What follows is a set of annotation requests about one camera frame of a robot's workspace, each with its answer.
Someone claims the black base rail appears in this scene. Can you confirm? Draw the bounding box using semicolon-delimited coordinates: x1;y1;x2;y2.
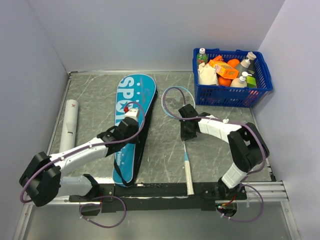
69;182;247;213

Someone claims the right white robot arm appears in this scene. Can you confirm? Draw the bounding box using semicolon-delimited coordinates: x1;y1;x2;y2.
178;104;270;199

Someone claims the orange carton box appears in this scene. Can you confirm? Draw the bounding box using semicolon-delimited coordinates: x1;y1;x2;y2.
208;59;239;80

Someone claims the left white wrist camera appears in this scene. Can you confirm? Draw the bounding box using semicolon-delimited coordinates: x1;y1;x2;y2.
124;106;139;122

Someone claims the orange fruit back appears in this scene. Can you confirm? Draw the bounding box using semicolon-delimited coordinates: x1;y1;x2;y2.
227;58;240;68

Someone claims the blue racket cover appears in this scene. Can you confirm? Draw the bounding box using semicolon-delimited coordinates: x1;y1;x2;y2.
112;74;158;187

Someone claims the grey pump bottle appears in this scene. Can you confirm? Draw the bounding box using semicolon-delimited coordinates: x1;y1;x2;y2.
235;51;257;78

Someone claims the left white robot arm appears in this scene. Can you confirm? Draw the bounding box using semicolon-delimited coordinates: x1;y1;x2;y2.
19;117;145;207

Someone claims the orange fruit front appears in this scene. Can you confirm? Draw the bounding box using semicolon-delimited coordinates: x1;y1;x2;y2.
217;76;232;87

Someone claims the green drink bottle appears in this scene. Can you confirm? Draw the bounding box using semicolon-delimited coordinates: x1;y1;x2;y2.
196;48;208;66

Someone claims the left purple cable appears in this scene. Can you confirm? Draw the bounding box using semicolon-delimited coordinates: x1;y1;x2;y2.
19;101;146;228

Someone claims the blue plastic basket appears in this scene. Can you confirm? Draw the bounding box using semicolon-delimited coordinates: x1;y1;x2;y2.
192;48;273;108

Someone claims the white pump bottle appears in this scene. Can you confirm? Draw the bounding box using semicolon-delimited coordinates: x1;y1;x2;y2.
230;71;252;88

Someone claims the beige cloth bag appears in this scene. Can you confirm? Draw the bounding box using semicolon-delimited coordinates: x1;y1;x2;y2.
197;62;219;86

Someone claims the orange fruit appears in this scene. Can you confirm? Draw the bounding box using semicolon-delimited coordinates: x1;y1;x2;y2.
217;76;232;87
227;58;240;68

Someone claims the white shuttlecock tube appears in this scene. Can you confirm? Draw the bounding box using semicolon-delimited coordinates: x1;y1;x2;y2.
59;99;79;152

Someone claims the green box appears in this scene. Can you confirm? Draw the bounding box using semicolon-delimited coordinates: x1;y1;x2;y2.
246;76;257;88

